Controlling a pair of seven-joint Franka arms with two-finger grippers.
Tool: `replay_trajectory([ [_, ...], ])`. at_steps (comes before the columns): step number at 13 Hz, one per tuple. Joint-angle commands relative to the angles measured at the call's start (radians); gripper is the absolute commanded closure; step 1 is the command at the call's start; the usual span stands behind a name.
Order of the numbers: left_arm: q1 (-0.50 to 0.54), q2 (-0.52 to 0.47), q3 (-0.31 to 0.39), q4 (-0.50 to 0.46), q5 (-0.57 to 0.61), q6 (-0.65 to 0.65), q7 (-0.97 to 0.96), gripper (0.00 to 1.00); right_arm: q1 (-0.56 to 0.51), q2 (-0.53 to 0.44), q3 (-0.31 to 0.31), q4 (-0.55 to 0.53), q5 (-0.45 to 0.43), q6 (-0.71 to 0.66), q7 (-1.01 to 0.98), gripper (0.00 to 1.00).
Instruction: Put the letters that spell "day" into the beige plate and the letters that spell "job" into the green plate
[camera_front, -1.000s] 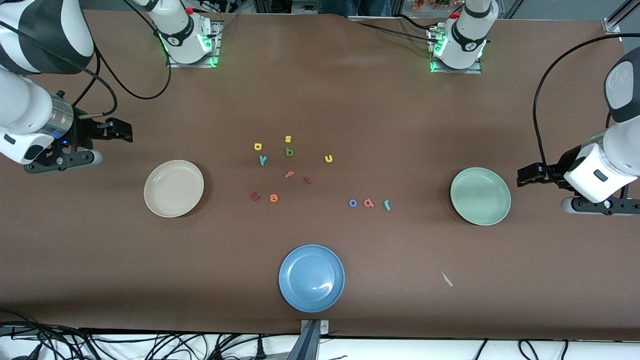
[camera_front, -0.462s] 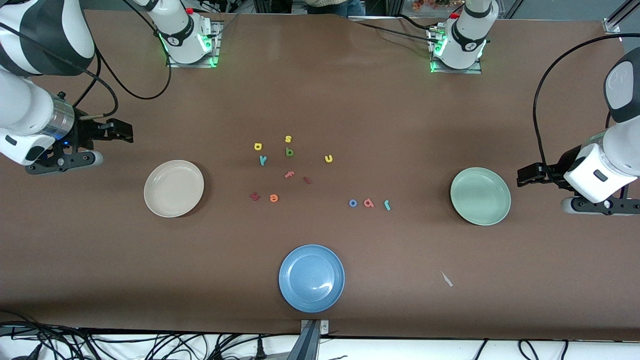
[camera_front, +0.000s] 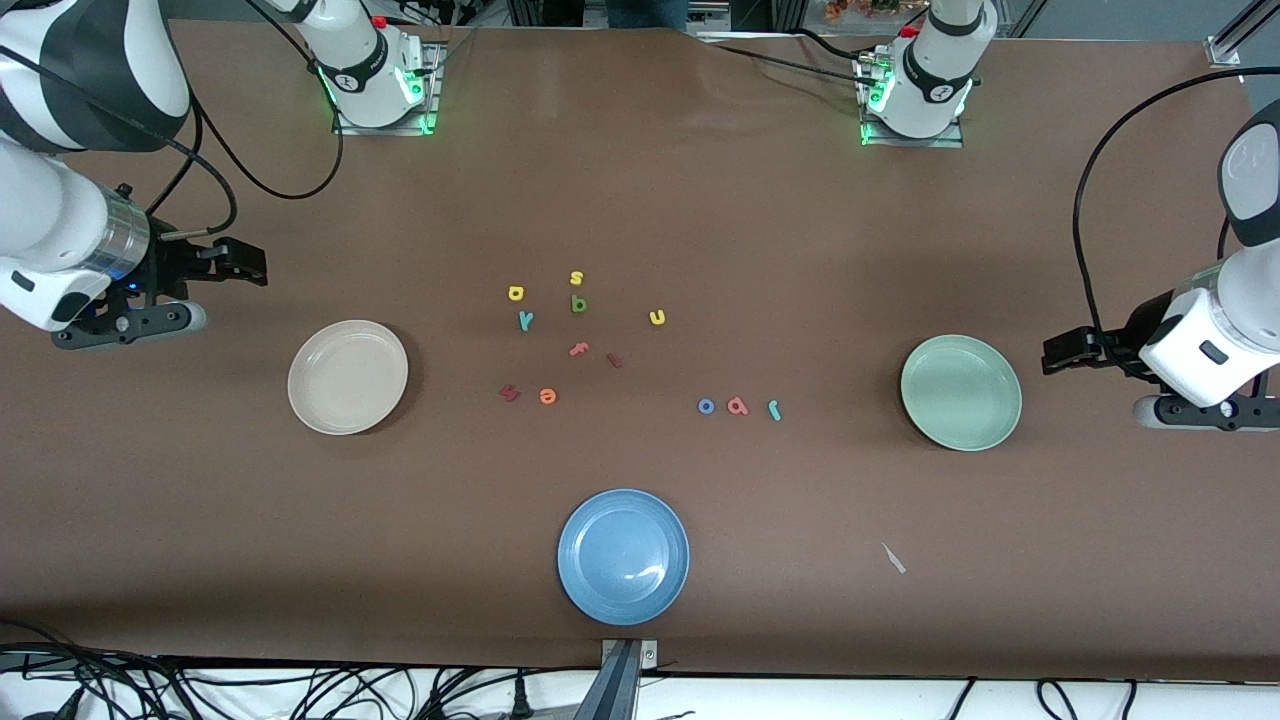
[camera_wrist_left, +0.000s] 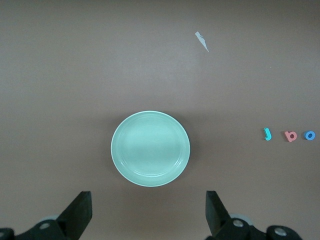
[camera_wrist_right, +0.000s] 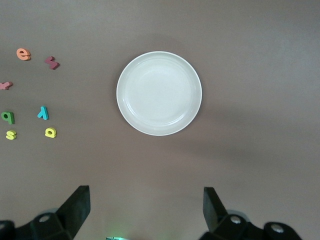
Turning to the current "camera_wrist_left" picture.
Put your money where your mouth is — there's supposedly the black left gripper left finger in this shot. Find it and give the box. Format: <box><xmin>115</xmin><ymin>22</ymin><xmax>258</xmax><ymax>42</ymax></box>
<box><xmin>0</xmin><ymin>191</ymin><xmax>93</xmax><ymax>240</ymax></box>

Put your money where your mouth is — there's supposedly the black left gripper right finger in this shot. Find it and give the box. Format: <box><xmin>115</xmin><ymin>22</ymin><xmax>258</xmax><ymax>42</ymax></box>
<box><xmin>205</xmin><ymin>190</ymin><xmax>305</xmax><ymax>240</ymax></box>

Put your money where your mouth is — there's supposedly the pink foam letter b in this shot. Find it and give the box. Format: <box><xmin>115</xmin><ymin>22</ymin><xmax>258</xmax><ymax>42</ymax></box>
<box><xmin>283</xmin><ymin>130</ymin><xmax>298</xmax><ymax>143</ymax></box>

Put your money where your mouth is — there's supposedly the green round plate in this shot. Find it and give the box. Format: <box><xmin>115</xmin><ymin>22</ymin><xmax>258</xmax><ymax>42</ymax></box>
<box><xmin>110</xmin><ymin>110</ymin><xmax>191</xmax><ymax>187</ymax></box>

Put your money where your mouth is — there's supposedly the brown table cover sheet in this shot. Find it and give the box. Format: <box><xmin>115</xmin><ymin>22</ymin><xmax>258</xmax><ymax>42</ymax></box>
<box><xmin>0</xmin><ymin>0</ymin><xmax>320</xmax><ymax>240</ymax></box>

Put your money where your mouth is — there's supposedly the white paper scrap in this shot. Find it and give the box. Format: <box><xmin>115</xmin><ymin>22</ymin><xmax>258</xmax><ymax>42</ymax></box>
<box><xmin>194</xmin><ymin>31</ymin><xmax>210</xmax><ymax>53</ymax></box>

